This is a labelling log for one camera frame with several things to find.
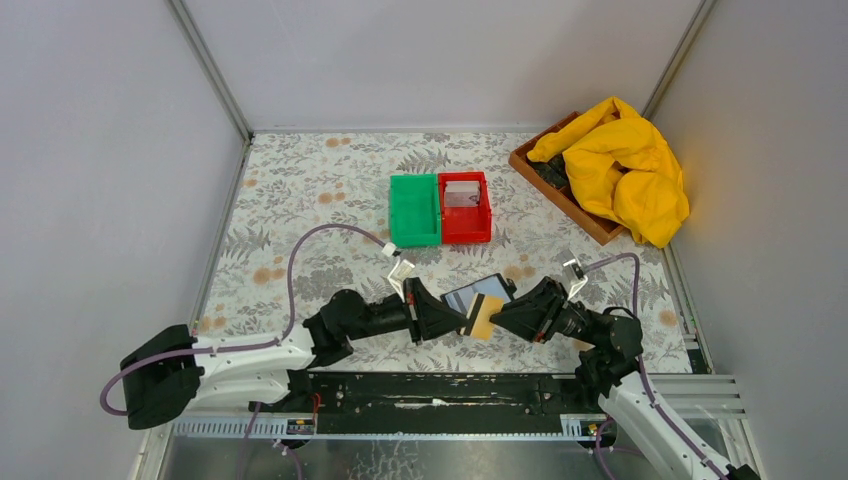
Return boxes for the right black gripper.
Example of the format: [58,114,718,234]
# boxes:
[488,275,598,345]

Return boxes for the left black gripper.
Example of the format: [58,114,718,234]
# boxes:
[346,278,469,346]

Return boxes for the black leather card holder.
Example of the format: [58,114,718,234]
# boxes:
[441,273,517,315]

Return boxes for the green plastic bin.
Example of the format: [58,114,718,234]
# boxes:
[389,174,442,248]

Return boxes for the red plastic bin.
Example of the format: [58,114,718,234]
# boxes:
[437,171,492,245]

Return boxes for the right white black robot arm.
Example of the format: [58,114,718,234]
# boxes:
[490,277,759,479]

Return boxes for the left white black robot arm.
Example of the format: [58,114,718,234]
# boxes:
[116,277,467,430]

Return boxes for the clear card stack in bin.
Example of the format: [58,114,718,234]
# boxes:
[443,180,481,208]

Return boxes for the brown wooden tray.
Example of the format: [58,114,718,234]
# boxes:
[509,111,625,245]

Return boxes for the dark items in tray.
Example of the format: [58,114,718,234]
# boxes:
[532,154,570,190]

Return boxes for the floral table mat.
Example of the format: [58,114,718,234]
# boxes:
[195,133,691,373]

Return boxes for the yellow cloth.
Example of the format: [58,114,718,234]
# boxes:
[526,96,690,248]

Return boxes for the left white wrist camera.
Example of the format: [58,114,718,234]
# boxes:
[386,257,415,299]

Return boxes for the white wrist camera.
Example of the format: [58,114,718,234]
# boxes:
[386,257,415,299]
[562,258,588,299]

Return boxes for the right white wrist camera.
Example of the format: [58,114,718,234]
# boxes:
[562,258,588,299]

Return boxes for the grey slotted cable duct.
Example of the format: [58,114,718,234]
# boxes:
[173,414,598,443]

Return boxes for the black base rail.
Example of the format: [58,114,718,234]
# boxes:
[260,371,605,435]

